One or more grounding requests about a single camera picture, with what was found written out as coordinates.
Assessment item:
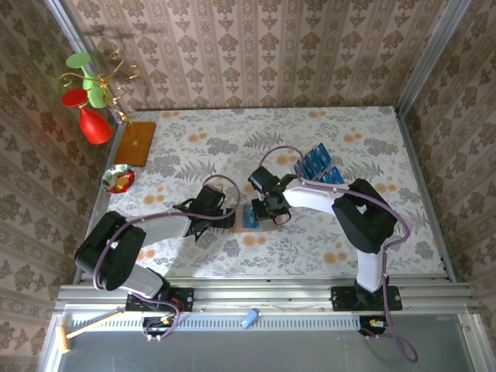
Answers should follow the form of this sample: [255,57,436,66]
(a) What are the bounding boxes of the aluminium mounting rail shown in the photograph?
[53,275,477,315]

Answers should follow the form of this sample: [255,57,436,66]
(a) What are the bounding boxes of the gold wire stand wooden base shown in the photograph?
[57,50,157,167]

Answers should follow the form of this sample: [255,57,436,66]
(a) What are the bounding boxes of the small blue cylinder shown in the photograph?
[239,308,261,329]

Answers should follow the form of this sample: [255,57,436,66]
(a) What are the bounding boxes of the aluminium table side rail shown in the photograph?
[73,112,131,286]
[393,106,458,282]

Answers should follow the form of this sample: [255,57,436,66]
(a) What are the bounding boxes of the wooden mallet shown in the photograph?
[56,308,125,353]

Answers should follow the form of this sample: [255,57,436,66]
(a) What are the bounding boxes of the blue packets in rack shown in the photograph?
[288,142,346,187]

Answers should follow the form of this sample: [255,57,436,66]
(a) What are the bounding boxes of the green plastic goblet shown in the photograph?
[65,52,108,109]

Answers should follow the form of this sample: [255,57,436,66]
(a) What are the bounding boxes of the aluminium frame post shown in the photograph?
[44,0,135,127]
[394,0,472,113]

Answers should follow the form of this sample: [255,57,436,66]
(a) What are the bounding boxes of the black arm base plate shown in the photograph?
[126,287,195,313]
[331,285,403,312]

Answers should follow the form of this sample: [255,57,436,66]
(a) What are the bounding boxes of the black connector bracket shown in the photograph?
[358,315,391,336]
[142,315,180,338]

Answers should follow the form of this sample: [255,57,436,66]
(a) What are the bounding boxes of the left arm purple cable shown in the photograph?
[92,174,241,344]

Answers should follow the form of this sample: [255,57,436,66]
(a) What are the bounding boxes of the slotted grey cable duct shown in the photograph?
[71,312,361,332]

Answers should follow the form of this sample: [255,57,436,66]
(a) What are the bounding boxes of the small patterned dish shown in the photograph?
[101,164,136,195]

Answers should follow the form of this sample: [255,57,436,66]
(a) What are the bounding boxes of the floral patterned table cover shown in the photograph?
[91,106,446,278]

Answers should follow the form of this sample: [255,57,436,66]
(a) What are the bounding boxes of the red plastic goblet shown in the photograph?
[61,87,114,146]

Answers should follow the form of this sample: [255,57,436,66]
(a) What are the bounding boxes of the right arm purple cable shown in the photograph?
[261,145,419,363]

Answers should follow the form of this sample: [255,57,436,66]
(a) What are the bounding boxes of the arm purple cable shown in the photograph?
[92,174,241,344]
[261,145,419,363]

